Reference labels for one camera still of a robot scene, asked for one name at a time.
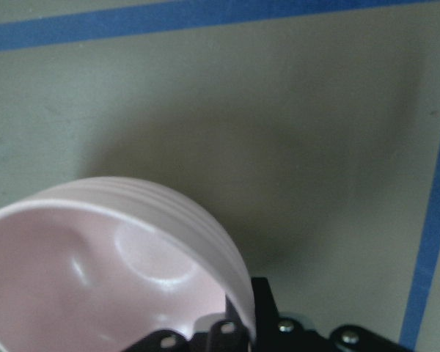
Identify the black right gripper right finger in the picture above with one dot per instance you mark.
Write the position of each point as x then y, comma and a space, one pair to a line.
278, 332

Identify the small pink bowl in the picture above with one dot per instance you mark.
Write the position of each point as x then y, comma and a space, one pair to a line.
99, 263

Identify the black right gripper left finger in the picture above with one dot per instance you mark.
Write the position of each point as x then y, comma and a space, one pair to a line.
226, 334

